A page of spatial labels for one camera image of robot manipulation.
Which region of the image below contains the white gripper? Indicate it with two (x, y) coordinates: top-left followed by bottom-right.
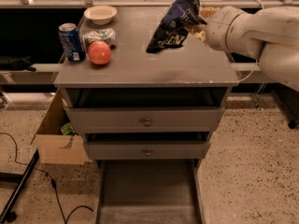
(190, 6), (244, 51)

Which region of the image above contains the blue chip bag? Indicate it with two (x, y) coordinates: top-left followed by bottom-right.
(146, 0), (206, 53)

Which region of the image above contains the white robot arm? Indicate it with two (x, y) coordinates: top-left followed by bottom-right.
(187, 7), (299, 91)

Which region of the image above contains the grey drawer cabinet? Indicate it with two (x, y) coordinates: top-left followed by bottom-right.
(54, 7), (237, 164)

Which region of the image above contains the grey top drawer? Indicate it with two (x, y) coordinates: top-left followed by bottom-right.
(62, 87), (226, 134)

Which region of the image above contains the grey drawer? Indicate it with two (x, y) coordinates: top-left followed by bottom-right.
(84, 132), (210, 160)
(93, 160), (206, 224)
(62, 87), (226, 134)

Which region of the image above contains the grey middle drawer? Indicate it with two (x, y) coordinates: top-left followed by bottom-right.
(84, 132), (210, 160)

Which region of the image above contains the grey bottom drawer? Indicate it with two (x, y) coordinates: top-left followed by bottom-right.
(93, 160), (206, 224)

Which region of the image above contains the white bowl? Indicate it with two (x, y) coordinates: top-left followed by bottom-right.
(84, 6), (118, 25)

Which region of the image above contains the red apple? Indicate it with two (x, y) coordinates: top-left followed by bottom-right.
(88, 41), (111, 65)

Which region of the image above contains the blue soda can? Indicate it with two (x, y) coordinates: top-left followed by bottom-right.
(59, 23), (86, 62)

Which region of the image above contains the green packet in box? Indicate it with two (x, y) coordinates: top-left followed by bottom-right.
(61, 122), (77, 135)

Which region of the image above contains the cardboard box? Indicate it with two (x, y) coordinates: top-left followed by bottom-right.
(36, 91), (86, 165)

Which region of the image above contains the black metal floor bar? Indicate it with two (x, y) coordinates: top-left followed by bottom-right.
(0, 151), (39, 224)

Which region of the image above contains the white hanging cable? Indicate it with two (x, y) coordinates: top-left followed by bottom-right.
(237, 0), (265, 83)

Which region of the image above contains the black object on rail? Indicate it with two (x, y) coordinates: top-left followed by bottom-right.
(0, 56), (36, 72)

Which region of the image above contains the black floor cable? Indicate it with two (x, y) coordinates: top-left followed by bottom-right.
(0, 132), (94, 224)

